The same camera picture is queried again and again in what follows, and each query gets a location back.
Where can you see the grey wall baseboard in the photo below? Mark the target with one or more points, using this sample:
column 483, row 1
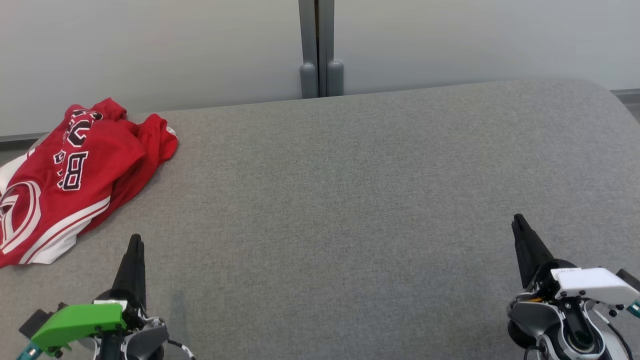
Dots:
column 627, row 93
column 20, row 140

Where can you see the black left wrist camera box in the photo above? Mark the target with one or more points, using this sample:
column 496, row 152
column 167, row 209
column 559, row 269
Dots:
column 36, row 322

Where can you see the grey partition frame post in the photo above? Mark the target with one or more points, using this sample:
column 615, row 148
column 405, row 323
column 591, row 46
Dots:
column 320, row 40

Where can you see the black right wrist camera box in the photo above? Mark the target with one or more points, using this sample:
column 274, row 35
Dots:
column 630, row 279

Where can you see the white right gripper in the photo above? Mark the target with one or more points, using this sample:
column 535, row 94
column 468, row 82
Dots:
column 595, row 285

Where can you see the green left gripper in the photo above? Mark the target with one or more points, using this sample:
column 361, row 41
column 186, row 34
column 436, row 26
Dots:
column 75, row 322

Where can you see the red Bulls basketball jersey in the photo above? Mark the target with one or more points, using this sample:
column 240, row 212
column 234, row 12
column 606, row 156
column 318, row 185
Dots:
column 100, row 145

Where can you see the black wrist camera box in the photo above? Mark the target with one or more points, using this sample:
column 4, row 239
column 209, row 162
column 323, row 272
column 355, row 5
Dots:
column 36, row 322
column 630, row 279

